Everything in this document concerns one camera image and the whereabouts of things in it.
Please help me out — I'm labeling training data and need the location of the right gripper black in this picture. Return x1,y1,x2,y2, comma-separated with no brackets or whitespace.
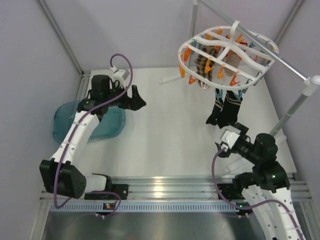
215,121,261,164

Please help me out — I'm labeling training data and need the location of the black sock with beige stripes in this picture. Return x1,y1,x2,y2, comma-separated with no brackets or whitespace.
217,91,243,129

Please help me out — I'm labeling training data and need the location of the teal clothes peg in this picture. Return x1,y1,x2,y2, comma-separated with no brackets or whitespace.
214,88,224,106

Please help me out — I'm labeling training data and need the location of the white round clip hanger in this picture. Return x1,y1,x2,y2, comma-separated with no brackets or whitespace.
178,23,275,92

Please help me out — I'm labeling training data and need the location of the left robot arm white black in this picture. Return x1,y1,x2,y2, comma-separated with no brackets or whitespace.
39,74,147,199

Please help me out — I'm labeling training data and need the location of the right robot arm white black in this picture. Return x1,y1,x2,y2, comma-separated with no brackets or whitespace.
214,122,306,240

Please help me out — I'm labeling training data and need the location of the white drying rack foot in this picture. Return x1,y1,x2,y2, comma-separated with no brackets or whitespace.
223,158,249,174

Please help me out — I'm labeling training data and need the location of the teal transparent plastic basin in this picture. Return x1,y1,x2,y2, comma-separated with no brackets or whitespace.
52,100,126,144

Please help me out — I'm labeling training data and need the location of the brown checkered hanging sock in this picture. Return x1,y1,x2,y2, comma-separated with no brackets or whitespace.
194,45,219,82

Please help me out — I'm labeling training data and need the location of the silver drying rack pole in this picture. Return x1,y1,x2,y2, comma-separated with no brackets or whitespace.
190,0,320,136

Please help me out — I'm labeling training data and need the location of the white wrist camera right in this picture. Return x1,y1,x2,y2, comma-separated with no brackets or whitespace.
220,129,240,152

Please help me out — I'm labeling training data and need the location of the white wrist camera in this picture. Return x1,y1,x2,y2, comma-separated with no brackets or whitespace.
220,129,240,152
110,66,130,89

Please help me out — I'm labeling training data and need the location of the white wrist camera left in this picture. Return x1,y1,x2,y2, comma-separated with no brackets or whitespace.
110,66,130,89

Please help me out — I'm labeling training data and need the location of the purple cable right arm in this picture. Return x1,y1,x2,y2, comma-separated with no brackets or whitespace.
211,147,306,240

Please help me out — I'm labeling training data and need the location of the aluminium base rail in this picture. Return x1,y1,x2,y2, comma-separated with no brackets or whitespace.
38,174,312,213

